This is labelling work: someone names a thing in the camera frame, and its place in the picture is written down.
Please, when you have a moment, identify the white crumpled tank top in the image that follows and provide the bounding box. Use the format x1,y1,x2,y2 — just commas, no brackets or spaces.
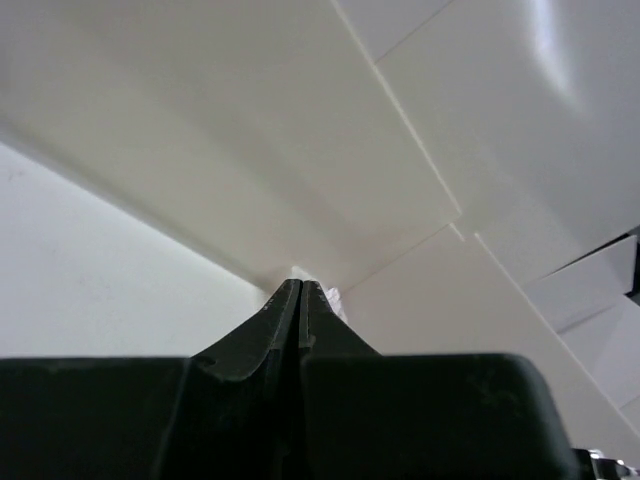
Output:
324,287,348,324

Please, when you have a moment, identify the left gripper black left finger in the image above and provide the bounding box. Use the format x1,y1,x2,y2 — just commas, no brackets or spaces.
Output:
156,280,302,479

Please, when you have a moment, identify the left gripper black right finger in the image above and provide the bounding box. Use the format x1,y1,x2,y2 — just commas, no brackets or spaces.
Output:
298,281,379,357

